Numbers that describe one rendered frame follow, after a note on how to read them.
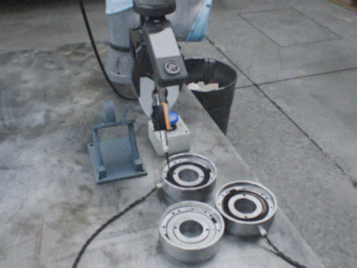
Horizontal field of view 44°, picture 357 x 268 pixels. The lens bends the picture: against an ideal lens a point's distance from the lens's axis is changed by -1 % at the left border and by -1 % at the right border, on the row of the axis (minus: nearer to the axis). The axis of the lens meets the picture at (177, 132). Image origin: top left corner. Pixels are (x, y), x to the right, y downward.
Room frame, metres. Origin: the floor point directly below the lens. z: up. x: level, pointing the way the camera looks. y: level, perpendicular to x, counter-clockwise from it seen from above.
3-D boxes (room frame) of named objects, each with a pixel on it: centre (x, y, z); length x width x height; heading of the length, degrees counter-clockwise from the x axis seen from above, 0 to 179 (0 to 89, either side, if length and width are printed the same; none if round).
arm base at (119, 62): (1.10, 0.13, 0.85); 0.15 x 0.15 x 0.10
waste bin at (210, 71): (1.82, -0.10, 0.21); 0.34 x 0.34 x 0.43
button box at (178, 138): (0.77, 0.02, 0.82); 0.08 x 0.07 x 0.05; 20
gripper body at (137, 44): (0.71, 0.04, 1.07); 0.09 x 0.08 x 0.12; 18
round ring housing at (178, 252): (0.49, -0.02, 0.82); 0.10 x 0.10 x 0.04
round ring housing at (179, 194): (0.63, -0.02, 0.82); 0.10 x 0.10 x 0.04
